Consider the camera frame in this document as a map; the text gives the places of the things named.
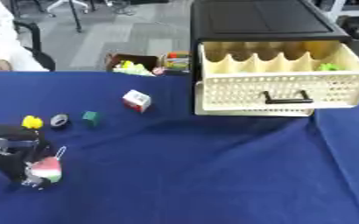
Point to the pale compartment drawer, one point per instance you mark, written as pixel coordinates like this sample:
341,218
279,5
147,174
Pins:
279,78

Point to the white office chair base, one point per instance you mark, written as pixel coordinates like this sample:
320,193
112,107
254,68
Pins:
67,5

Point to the red white green toy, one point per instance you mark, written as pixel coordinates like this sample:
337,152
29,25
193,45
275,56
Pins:
48,169

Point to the red and white small box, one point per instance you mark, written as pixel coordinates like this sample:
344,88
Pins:
136,100

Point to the black tape roll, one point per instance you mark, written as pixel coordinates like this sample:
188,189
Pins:
59,120

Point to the person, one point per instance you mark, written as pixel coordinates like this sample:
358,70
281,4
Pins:
4,38

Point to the black chair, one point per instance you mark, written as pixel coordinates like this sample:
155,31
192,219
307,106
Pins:
34,43

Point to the brown cardboard box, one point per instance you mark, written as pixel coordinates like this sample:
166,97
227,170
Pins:
131,62

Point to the yellow toy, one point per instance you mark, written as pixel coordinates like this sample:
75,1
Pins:
32,122

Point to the black tripod leg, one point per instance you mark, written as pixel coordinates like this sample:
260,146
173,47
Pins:
75,14

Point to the green block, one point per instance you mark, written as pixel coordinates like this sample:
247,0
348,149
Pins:
90,118

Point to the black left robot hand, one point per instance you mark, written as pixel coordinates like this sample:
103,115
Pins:
14,163

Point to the box of colourful items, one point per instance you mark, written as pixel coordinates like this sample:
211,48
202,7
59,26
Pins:
176,62

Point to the black cabinet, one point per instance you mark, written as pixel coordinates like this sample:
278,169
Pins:
261,19

